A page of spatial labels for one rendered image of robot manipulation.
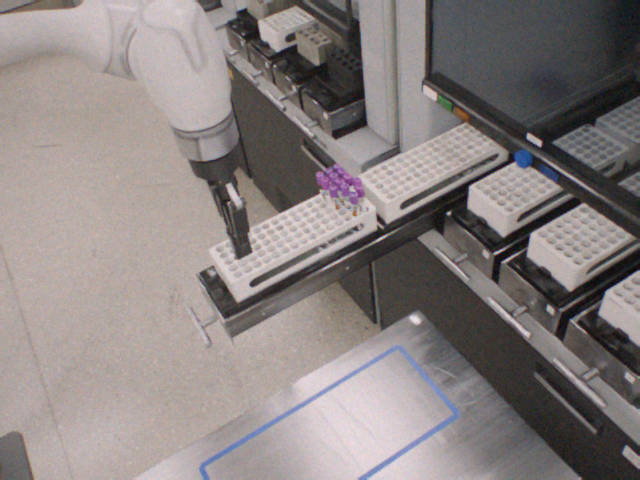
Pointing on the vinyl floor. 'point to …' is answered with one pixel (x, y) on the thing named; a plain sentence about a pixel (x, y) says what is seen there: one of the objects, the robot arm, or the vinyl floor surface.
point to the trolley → (377, 422)
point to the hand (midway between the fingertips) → (239, 240)
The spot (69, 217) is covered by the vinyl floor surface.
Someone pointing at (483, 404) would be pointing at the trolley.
